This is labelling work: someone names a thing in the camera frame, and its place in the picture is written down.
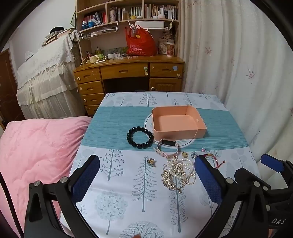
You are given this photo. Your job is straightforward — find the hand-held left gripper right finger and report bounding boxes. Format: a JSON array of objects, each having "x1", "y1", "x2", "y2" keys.
[{"x1": 194, "y1": 155, "x2": 269, "y2": 238}]

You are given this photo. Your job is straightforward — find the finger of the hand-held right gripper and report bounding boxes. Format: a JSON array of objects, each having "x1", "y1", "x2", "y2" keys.
[
  {"x1": 260, "y1": 153, "x2": 293, "y2": 183},
  {"x1": 234, "y1": 168, "x2": 293, "y2": 203}
]

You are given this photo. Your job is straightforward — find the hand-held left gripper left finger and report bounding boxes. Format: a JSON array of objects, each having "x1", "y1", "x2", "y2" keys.
[{"x1": 24, "y1": 154, "x2": 100, "y2": 238}]

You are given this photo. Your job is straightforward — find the red braided bracelet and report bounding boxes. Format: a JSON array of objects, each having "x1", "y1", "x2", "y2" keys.
[{"x1": 203, "y1": 153, "x2": 226, "y2": 169}]

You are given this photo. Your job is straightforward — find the white pearl necklace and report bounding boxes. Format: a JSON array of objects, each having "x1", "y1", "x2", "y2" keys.
[{"x1": 168, "y1": 157, "x2": 197, "y2": 185}]

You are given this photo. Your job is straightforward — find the gold chain necklace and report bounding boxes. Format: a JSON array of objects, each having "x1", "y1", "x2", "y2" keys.
[{"x1": 161, "y1": 163, "x2": 184, "y2": 194}]

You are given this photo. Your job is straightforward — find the pink storage box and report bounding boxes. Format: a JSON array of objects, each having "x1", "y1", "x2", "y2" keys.
[{"x1": 151, "y1": 105, "x2": 208, "y2": 140}]

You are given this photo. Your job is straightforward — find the pink band smart watch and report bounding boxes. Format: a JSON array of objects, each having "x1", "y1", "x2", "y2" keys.
[{"x1": 154, "y1": 138, "x2": 179, "y2": 158}]

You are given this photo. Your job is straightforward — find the black bead bracelet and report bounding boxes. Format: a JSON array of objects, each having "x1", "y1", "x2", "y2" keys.
[{"x1": 127, "y1": 126, "x2": 154, "y2": 149}]

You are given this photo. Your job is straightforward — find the tree print tablecloth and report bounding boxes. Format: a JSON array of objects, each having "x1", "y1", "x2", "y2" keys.
[{"x1": 60, "y1": 92, "x2": 263, "y2": 238}]

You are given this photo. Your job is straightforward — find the pink blanket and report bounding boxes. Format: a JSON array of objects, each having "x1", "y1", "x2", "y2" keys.
[{"x1": 0, "y1": 116, "x2": 93, "y2": 238}]

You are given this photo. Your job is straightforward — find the white round mat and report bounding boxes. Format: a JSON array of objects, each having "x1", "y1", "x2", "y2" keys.
[{"x1": 143, "y1": 112, "x2": 198, "y2": 148}]

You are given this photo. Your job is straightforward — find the wooden desk with drawers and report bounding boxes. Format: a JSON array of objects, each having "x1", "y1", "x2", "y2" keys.
[{"x1": 73, "y1": 54, "x2": 186, "y2": 115}]

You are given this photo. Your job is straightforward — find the white floral curtain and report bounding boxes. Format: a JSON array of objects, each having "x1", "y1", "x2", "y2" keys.
[{"x1": 178, "y1": 0, "x2": 293, "y2": 162}]

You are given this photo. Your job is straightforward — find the brown wooden door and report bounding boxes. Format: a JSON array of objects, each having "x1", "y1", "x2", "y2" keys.
[{"x1": 0, "y1": 49, "x2": 24, "y2": 123}]

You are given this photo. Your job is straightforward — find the red plastic bag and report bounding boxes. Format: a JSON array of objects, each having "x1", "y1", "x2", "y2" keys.
[{"x1": 125, "y1": 26, "x2": 158, "y2": 57}]

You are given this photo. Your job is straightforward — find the stack of books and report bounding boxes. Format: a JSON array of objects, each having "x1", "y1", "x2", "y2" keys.
[{"x1": 42, "y1": 28, "x2": 76, "y2": 47}]

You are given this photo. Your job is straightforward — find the white plastic tray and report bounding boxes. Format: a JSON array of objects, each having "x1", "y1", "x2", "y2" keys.
[{"x1": 135, "y1": 21, "x2": 166, "y2": 29}]

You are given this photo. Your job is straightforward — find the wooden bookshelf with books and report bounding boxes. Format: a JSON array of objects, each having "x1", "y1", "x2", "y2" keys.
[{"x1": 75, "y1": 0, "x2": 180, "y2": 40}]

